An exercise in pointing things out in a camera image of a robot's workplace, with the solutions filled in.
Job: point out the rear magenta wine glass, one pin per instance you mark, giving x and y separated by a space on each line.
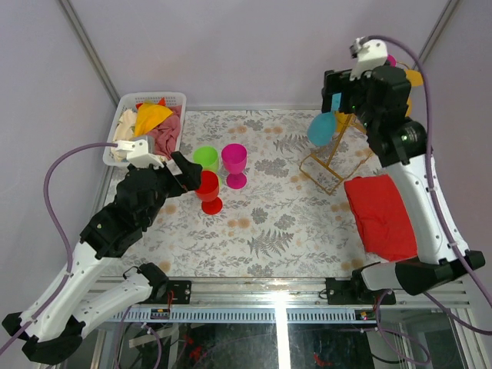
392 61

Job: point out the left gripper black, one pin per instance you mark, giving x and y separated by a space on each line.
190 179

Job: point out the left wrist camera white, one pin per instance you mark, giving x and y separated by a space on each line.
140 152

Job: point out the aluminium front rail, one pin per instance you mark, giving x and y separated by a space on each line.
294 292

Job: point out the pink cloth in basket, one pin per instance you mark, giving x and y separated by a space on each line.
166 134

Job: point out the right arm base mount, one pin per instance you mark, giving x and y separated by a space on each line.
353 291

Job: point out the slotted grey cable duct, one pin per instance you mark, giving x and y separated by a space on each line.
246 315

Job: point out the cream floral cloth in basket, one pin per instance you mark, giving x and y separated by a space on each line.
125 128

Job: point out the green plastic wine glass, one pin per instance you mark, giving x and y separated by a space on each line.
207 157

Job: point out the white plastic basket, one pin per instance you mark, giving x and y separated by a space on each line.
129 101

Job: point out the yellow cloth in basket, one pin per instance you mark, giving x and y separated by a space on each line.
150 115

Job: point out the magenta plastic wine glass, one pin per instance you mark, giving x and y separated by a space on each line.
234 158

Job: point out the red folded cloth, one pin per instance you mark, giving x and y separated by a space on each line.
381 218

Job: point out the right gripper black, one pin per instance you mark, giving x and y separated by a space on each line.
339 82

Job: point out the red plastic wine glass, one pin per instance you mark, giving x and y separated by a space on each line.
208 193

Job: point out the teal plastic wine glass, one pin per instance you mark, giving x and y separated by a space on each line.
323 126

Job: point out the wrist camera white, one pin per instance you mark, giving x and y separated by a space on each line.
140 152
369 53

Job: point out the gold wire glass rack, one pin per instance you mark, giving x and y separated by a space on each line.
334 153

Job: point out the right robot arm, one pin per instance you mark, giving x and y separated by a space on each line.
442 254

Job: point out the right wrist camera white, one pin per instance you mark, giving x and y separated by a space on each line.
369 53

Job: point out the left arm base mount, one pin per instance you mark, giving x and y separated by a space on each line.
169 290

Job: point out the yellow wine glass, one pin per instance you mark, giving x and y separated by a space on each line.
342 120
416 80

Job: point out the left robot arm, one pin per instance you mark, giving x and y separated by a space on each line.
54 327

